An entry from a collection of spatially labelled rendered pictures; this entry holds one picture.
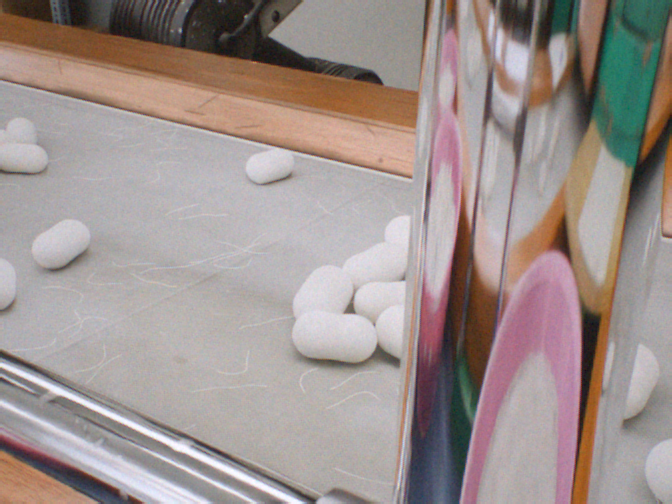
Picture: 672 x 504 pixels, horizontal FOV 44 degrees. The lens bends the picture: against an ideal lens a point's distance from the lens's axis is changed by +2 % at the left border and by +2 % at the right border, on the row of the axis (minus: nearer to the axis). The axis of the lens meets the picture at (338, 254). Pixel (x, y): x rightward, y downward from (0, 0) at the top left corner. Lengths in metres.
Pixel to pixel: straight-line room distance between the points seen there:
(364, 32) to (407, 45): 0.16
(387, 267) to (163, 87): 0.33
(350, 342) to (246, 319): 0.06
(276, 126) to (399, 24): 2.12
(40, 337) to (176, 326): 0.06
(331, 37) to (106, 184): 2.33
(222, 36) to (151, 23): 0.08
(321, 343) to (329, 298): 0.03
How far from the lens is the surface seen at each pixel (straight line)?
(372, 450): 0.29
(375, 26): 2.74
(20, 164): 0.55
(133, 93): 0.68
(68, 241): 0.42
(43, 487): 0.25
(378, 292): 0.35
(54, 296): 0.40
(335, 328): 0.33
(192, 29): 0.93
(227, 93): 0.63
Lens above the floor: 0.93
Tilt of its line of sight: 26 degrees down
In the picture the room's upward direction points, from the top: 1 degrees clockwise
